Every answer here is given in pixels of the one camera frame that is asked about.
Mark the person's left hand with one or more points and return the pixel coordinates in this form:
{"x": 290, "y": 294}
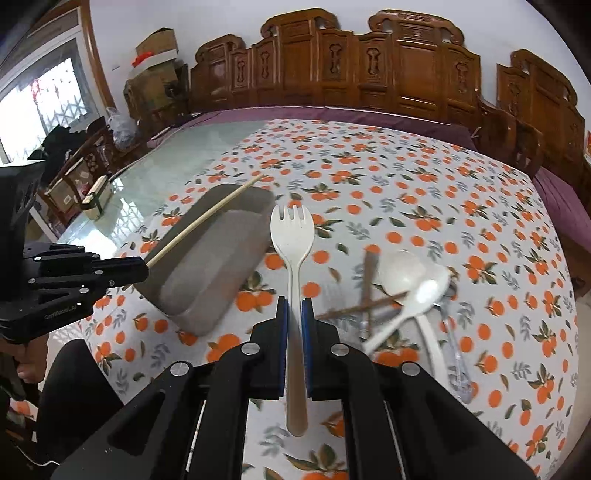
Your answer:
{"x": 32, "y": 367}

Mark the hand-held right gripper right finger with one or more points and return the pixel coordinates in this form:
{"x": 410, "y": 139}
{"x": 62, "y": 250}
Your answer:
{"x": 307, "y": 332}

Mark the white cardboard box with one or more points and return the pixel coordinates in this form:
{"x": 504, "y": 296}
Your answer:
{"x": 159, "y": 62}

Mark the clear plastic bag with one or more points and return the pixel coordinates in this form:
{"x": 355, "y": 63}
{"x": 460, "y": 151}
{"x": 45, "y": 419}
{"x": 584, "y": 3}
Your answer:
{"x": 121, "y": 129}

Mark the large brown cardboard box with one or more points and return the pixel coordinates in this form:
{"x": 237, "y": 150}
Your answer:
{"x": 152, "y": 92}

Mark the large white soup spoon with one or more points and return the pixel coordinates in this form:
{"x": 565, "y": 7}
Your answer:
{"x": 399, "y": 272}

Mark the wooden side chair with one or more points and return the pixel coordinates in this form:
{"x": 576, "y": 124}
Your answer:
{"x": 78, "y": 170}

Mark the wooden chopstick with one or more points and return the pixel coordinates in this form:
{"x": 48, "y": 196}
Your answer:
{"x": 351, "y": 310}
{"x": 368, "y": 277}
{"x": 207, "y": 217}

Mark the carved wooden armchair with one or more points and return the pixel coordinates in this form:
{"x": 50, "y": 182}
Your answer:
{"x": 540, "y": 106}

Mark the small brown cardboard box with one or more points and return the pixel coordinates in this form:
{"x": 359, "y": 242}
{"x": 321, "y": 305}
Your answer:
{"x": 157, "y": 44}

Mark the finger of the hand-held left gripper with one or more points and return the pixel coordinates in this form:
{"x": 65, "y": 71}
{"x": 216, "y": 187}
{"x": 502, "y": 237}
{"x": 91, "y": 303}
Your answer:
{"x": 120, "y": 265}
{"x": 115, "y": 278}

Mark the white plastic fork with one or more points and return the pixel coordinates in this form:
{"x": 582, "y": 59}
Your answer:
{"x": 292, "y": 240}

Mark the metal spoon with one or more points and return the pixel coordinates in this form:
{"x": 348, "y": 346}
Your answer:
{"x": 455, "y": 355}

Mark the purple armchair cushion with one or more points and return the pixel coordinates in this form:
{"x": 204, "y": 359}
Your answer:
{"x": 568, "y": 207}

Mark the grey rectangular tray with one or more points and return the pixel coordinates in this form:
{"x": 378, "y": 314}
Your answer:
{"x": 207, "y": 277}

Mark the small white spoon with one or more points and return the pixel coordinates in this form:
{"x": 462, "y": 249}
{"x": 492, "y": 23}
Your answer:
{"x": 431, "y": 290}

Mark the orange print tablecloth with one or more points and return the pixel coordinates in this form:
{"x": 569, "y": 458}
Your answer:
{"x": 392, "y": 194}

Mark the red decoration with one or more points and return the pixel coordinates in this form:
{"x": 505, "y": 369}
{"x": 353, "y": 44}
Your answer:
{"x": 141, "y": 59}

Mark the carved wooden bench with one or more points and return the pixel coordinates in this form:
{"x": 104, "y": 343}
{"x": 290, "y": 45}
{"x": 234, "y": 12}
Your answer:
{"x": 332, "y": 69}

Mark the person's black-clad leg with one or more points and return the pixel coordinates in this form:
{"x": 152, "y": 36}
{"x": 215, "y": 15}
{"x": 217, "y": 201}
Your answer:
{"x": 78, "y": 397}

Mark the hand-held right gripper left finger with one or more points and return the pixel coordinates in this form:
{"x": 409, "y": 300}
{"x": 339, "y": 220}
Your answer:
{"x": 282, "y": 323}

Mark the window with metal grille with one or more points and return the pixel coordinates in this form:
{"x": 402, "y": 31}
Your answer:
{"x": 51, "y": 97}

